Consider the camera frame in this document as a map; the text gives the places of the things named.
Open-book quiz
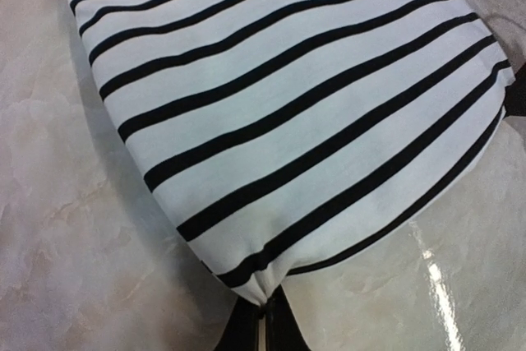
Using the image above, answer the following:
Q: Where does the black white striped shirt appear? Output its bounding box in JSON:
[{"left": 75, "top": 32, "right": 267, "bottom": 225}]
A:
[{"left": 67, "top": 0, "right": 514, "bottom": 305}]

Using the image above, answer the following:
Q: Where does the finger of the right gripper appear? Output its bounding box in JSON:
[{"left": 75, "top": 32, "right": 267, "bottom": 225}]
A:
[{"left": 504, "top": 80, "right": 526, "bottom": 117}]

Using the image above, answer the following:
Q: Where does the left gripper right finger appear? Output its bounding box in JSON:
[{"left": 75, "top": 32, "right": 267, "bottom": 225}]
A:
[{"left": 265, "top": 286, "right": 311, "bottom": 351}]

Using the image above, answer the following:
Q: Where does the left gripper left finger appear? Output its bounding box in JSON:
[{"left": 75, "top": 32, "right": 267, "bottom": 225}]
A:
[{"left": 214, "top": 299, "right": 263, "bottom": 351}]

